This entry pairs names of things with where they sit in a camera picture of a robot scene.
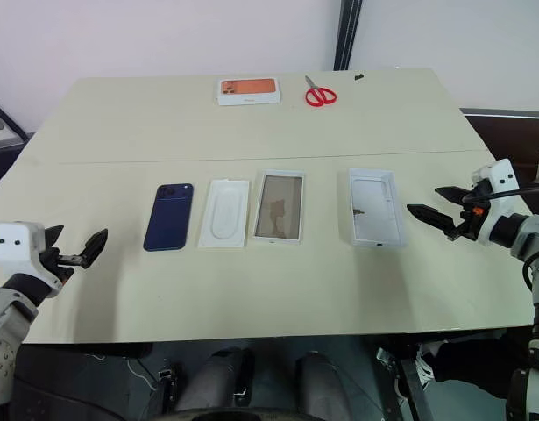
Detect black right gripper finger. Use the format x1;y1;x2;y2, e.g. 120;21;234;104
434;186;472;205
407;203;463;237

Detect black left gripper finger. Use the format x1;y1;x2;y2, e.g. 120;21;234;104
44;225;65;253
78;227;109;268

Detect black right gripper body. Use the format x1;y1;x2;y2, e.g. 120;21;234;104
443;188;489;242

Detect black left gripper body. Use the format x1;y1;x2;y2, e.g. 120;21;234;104
39;246;89;287

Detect white phone box lid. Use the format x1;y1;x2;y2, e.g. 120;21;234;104
348;168;408;248

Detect dark blue smartphone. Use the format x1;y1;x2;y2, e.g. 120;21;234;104
142;182;195;253

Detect white moulded tray insert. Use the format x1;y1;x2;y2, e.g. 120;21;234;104
197;177;252;250

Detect white phone box base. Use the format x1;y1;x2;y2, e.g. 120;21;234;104
251;169;307;244

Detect orange print phone box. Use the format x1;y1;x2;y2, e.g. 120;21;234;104
216;77;282;107

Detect dark framed case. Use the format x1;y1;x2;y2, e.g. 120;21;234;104
0;94;32;155

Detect white sneaker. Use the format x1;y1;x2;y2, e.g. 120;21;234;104
414;341;439;389

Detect dark rounded shape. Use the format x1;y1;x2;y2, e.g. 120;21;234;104
175;346;255;414

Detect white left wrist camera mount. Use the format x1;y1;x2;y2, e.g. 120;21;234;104
0;221;74;299

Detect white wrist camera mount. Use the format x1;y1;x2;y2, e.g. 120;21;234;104
470;159;516;243
0;221;74;299

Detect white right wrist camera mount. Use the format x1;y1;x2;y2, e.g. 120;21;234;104
470;159;516;243

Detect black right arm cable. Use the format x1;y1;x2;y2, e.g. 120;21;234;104
460;186;539;303

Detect red handled scissors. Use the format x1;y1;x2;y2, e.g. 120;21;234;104
303;75;339;108

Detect dark vertical frame post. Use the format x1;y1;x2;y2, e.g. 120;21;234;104
332;0;365;71

